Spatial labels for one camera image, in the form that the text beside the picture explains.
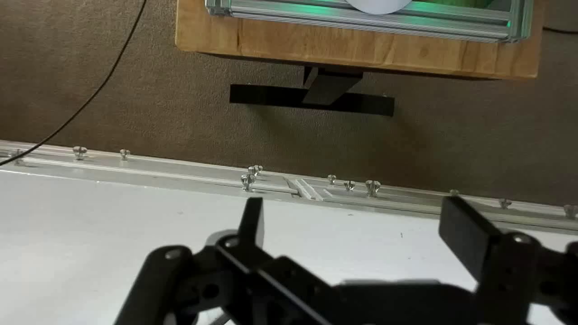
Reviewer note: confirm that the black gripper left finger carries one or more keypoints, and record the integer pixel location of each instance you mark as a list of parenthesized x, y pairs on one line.
[(181, 282)]

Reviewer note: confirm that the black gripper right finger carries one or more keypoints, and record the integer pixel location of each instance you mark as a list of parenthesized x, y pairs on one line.
[(476, 240)]

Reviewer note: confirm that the black T-shaped table foot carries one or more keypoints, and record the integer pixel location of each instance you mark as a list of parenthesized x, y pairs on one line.
[(272, 94)]

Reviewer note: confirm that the white round object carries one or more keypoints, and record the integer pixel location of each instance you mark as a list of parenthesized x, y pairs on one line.
[(380, 4)]

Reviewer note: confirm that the aluminium table edge rail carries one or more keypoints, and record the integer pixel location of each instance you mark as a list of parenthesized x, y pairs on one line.
[(181, 171)]

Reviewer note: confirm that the aluminium extrusion frame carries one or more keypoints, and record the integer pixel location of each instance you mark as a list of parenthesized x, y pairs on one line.
[(362, 20)]

